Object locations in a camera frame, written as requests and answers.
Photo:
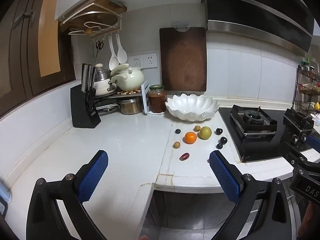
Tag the black burner grate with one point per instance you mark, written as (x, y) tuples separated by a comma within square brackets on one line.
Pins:
[(237, 115), (297, 120)]

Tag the cream ceramic pot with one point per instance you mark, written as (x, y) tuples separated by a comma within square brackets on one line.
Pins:
[(130, 80)]

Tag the small white container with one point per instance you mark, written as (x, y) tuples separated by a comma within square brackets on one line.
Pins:
[(316, 120)]

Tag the small white tray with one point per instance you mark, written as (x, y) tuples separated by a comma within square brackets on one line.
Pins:
[(156, 112)]

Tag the white scalloped bowl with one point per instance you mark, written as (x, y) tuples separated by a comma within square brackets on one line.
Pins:
[(192, 115)]

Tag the white wall outlet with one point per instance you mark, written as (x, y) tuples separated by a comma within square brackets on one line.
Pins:
[(135, 62), (150, 60)]

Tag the white enamel saucepan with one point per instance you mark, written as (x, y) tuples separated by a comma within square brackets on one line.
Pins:
[(102, 87)]

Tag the round wooden board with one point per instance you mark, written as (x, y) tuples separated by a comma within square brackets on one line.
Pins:
[(100, 17)]

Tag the white counter shelf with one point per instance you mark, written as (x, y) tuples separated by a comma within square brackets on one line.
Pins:
[(145, 97)]

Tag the yellow-green orange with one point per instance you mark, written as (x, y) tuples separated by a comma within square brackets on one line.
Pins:
[(205, 132)]

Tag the rectangular wooden board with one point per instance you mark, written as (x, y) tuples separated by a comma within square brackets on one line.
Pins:
[(112, 5)]

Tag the white plastic spoon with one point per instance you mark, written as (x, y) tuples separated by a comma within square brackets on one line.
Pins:
[(113, 61), (122, 53)]

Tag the wooden trivet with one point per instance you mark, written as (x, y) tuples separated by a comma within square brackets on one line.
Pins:
[(130, 91)]

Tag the person's right hand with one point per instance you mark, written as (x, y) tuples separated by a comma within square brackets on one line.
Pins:
[(308, 220)]

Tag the orange mandarin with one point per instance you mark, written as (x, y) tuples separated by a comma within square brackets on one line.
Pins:
[(190, 137)]

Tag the brown window frame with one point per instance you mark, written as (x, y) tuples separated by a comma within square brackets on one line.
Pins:
[(22, 55)]

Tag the black range hood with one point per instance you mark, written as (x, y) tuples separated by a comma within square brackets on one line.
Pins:
[(250, 10)]

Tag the black glass cooktop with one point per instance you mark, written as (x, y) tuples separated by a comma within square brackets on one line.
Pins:
[(232, 130)]

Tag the white power strip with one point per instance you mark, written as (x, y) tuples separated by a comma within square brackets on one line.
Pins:
[(4, 195)]

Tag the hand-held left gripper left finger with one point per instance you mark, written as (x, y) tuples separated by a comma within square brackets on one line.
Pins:
[(93, 175)]

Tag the tan window panel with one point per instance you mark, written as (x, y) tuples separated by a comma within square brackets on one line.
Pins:
[(48, 35)]

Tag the green-capped bottle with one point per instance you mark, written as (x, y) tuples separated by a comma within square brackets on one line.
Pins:
[(306, 63)]

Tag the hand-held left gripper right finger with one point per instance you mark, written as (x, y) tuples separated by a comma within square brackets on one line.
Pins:
[(223, 177)]

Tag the tan longan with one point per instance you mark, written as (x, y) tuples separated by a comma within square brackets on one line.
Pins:
[(176, 145), (197, 128)]

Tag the white hanging rack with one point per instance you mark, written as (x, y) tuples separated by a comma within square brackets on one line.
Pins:
[(119, 22)]

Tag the steel pan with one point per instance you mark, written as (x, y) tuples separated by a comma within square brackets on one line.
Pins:
[(107, 107)]

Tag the dark wooden cutting board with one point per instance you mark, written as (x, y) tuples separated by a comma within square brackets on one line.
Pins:
[(183, 60)]

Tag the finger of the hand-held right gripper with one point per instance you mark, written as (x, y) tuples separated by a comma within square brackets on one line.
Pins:
[(290, 152), (312, 142)]

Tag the steel pot with white knob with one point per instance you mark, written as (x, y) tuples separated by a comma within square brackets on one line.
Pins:
[(101, 75)]

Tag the lidded steel pot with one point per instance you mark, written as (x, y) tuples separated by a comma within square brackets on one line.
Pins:
[(128, 107)]

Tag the black knife block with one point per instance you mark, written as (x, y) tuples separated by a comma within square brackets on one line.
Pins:
[(83, 115)]

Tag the glass jar of red sauce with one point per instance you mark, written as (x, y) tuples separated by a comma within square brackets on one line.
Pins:
[(157, 100)]

